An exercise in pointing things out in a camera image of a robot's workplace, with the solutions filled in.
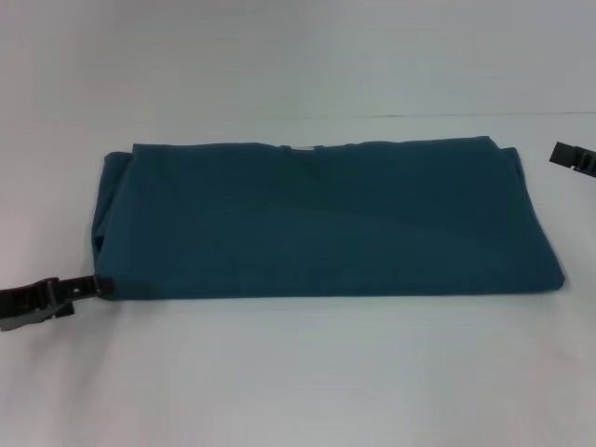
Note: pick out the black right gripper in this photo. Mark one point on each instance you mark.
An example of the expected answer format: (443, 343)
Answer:
(587, 163)

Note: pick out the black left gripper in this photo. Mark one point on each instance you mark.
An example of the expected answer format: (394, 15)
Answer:
(28, 302)

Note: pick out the dark teal shirt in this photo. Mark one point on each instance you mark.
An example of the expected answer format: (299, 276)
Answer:
(326, 219)

